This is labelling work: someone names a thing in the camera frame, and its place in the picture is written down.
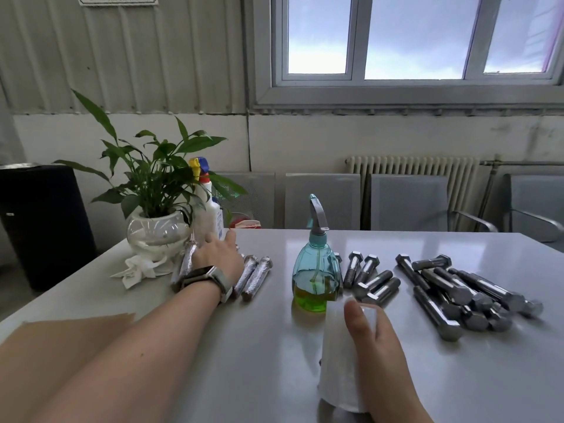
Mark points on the red packet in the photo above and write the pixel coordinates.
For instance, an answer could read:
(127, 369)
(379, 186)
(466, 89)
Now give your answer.
(246, 223)

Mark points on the green leafy plant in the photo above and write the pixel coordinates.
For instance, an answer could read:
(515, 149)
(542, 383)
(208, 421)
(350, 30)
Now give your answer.
(150, 176)

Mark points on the grey metal chair with armrest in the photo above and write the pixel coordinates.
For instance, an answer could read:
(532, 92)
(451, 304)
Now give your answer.
(407, 200)

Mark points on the teal spray bottle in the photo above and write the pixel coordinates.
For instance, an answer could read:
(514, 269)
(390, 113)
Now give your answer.
(315, 277)

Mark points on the stack of brown paper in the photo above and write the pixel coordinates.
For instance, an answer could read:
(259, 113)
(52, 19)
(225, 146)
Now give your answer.
(39, 343)

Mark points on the row of bolts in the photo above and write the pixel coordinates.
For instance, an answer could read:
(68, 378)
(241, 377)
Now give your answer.
(257, 277)

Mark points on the person's left hand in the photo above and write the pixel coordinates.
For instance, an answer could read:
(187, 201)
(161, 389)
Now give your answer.
(218, 255)

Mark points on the crumpled white tissue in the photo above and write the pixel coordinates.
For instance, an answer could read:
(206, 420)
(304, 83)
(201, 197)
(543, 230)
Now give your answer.
(134, 270)

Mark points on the smartwatch with grey band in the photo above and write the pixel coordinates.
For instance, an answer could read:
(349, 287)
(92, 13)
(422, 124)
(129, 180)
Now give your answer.
(207, 277)

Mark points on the pile of steel bolts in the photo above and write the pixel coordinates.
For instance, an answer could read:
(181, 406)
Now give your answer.
(445, 290)

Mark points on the white cling film roll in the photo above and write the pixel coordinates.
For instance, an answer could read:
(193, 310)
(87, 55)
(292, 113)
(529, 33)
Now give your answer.
(337, 361)

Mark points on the person's right hand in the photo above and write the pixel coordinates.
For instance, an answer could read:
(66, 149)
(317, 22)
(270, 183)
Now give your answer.
(387, 383)

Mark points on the white wall radiator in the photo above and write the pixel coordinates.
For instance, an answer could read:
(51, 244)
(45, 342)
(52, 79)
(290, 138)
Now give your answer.
(410, 165)

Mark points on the white framed window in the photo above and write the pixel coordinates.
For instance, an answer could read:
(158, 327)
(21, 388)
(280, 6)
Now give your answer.
(359, 39)

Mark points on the person's left forearm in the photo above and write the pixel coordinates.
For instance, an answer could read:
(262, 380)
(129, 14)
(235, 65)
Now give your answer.
(132, 361)

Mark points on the small metal dish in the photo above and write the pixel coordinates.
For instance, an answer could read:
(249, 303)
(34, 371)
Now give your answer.
(17, 165)

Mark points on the white spray bottle colourful nozzle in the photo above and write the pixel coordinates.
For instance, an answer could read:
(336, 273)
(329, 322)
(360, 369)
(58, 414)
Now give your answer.
(209, 215)

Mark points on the clear glass plant pot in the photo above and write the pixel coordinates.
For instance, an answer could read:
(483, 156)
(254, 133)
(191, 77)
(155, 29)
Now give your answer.
(156, 235)

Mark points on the grey metal bench seat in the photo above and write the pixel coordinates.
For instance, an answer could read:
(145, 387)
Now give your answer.
(537, 198)

